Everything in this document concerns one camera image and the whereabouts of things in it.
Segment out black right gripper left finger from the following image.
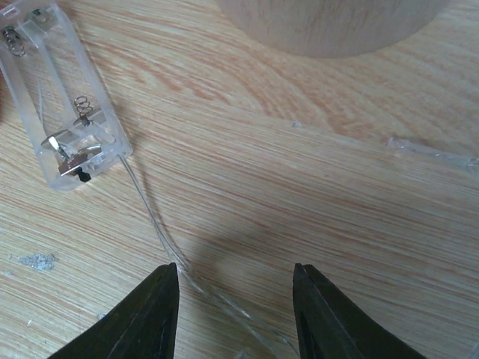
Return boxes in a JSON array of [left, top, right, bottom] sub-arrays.
[[50, 263, 179, 358]]

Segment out clear led string lights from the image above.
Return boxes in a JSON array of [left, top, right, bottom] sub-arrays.
[[126, 118, 478, 358]]

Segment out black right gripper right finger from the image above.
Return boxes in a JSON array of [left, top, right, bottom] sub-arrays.
[[293, 263, 424, 359]]

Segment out clear plastic battery box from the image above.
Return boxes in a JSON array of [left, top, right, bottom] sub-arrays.
[[1, 1, 132, 191]]

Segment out round wooden tree base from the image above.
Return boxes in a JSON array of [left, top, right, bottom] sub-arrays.
[[218, 0, 447, 58]]

